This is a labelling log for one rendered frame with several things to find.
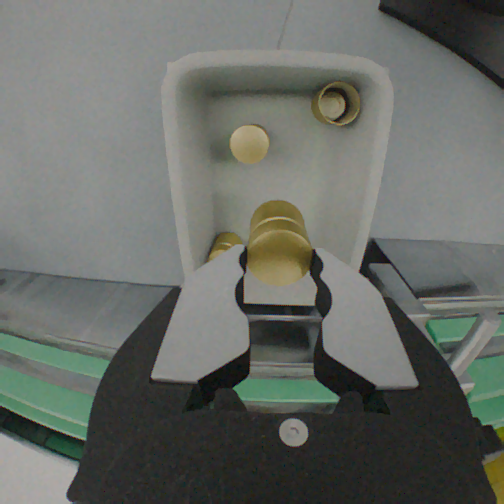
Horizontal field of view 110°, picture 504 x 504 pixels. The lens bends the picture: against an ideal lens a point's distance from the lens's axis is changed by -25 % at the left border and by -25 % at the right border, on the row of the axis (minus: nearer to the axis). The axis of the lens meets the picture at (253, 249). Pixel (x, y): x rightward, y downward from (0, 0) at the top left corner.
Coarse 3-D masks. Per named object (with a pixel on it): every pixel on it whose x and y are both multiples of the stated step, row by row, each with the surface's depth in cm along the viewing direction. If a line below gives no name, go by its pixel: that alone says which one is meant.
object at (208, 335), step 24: (216, 264) 10; (240, 264) 11; (192, 288) 9; (216, 288) 9; (240, 288) 10; (192, 312) 8; (216, 312) 8; (240, 312) 8; (168, 336) 7; (192, 336) 7; (216, 336) 7; (240, 336) 7; (168, 360) 6; (192, 360) 6; (216, 360) 6; (240, 360) 6; (216, 384) 6
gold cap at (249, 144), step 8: (240, 128) 19; (248, 128) 19; (256, 128) 19; (264, 128) 22; (232, 136) 19; (240, 136) 19; (248, 136) 19; (256, 136) 19; (264, 136) 19; (232, 144) 19; (240, 144) 19; (248, 144) 19; (256, 144) 19; (264, 144) 19; (232, 152) 20; (240, 152) 20; (248, 152) 20; (256, 152) 20; (264, 152) 20; (240, 160) 20; (248, 160) 20; (256, 160) 20
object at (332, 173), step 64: (192, 64) 14; (256, 64) 14; (320, 64) 14; (192, 128) 19; (320, 128) 22; (384, 128) 15; (192, 192) 21; (256, 192) 26; (320, 192) 25; (192, 256) 22
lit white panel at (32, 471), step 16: (0, 448) 23; (16, 448) 24; (0, 464) 21; (16, 464) 22; (32, 464) 23; (48, 464) 24; (0, 480) 19; (16, 480) 20; (32, 480) 21; (48, 480) 22; (64, 480) 22; (0, 496) 17; (16, 496) 18; (32, 496) 19; (48, 496) 20; (64, 496) 20
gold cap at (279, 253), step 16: (256, 208) 15; (272, 208) 13; (288, 208) 14; (256, 224) 13; (272, 224) 11; (288, 224) 11; (304, 224) 15; (256, 240) 11; (272, 240) 11; (288, 240) 11; (304, 240) 11; (256, 256) 12; (272, 256) 12; (288, 256) 11; (304, 256) 11; (256, 272) 12; (272, 272) 12; (288, 272) 12; (304, 272) 12
